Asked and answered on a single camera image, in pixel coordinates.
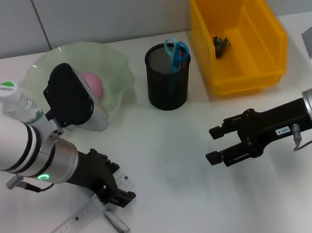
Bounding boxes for right gripper cable with plugs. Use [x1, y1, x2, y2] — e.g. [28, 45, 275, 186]
[291, 122, 312, 152]

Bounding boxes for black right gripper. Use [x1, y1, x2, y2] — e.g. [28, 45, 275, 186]
[201, 97, 312, 169]

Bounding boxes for yellow plastic storage bin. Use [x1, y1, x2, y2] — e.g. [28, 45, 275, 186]
[188, 0, 293, 101]

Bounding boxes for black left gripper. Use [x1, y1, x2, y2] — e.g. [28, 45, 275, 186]
[63, 144, 138, 213]

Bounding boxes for clear plastic ruler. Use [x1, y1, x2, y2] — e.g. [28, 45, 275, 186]
[40, 171, 140, 233]

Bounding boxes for pale green glass fruit plate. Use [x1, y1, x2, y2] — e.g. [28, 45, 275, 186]
[22, 38, 140, 132]

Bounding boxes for pink peach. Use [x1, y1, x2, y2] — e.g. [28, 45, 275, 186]
[80, 69, 106, 103]

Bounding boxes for clear green-label water bottle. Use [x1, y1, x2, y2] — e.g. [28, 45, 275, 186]
[0, 78, 46, 127]

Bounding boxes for black mesh pen cup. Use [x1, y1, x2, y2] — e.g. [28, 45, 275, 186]
[143, 40, 196, 113]

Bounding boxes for grey clear pen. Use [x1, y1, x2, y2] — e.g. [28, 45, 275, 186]
[86, 190, 134, 233]

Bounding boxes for blue capped scissors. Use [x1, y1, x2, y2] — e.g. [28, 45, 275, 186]
[163, 37, 191, 75]

